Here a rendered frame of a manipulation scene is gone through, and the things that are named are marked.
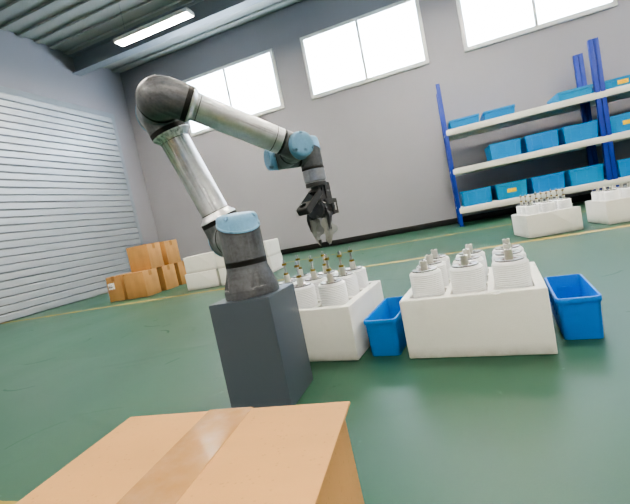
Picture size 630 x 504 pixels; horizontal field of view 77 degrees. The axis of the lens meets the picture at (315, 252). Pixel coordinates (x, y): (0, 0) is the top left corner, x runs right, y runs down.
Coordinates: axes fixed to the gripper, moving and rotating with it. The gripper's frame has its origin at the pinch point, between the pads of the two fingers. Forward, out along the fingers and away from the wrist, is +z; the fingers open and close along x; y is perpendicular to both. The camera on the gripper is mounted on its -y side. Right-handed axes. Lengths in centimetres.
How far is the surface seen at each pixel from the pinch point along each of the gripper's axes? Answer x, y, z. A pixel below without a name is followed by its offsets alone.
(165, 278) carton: 374, 146, 25
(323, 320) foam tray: 0.2, -7.8, 25.1
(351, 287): -1.0, 9.3, 18.4
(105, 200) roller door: 605, 198, -112
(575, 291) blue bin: -63, 49, 33
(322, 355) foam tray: 3.0, -8.6, 36.9
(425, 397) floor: -39, -22, 39
